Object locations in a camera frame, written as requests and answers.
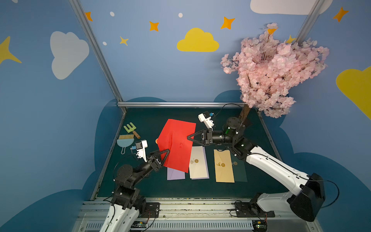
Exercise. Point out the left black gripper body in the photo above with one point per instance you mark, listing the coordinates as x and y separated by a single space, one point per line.
156 162

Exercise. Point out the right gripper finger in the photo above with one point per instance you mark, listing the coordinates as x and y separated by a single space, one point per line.
195 141
196 135

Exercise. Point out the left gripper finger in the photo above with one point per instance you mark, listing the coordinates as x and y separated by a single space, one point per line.
156 153
164 155

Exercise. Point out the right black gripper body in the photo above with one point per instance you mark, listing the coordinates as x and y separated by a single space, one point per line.
206 137

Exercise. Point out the red envelope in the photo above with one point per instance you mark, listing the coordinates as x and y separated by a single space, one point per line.
174 138

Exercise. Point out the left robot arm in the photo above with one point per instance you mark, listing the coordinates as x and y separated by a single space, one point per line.
127 204

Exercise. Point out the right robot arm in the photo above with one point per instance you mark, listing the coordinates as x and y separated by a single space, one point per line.
306 193

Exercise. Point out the tan kraft envelope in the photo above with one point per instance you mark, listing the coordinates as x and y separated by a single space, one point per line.
223 167

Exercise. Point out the dark green envelope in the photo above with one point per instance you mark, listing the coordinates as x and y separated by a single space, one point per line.
239 171

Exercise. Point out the blue toy brush dustpan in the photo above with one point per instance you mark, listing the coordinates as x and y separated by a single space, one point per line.
125 141

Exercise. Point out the green toy rake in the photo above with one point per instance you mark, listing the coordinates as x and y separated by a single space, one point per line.
131 128

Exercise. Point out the left controller board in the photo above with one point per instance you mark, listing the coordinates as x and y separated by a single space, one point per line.
139 225

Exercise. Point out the controller board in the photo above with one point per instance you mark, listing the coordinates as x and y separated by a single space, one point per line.
259 226
139 225

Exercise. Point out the pink blossom artificial tree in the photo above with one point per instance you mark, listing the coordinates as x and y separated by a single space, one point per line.
268 68

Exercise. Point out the right controller board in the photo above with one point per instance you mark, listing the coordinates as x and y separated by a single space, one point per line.
259 226

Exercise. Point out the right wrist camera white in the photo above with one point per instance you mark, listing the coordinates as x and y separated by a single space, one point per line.
206 118

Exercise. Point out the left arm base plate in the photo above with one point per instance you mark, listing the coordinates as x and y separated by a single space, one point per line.
149 210

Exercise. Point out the aluminium front rail base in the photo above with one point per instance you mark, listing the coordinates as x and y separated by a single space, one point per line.
194 215

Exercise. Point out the aluminium rail back frame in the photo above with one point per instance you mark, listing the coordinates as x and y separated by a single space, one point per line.
155 104

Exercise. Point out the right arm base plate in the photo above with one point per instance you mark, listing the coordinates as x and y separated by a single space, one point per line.
246 210

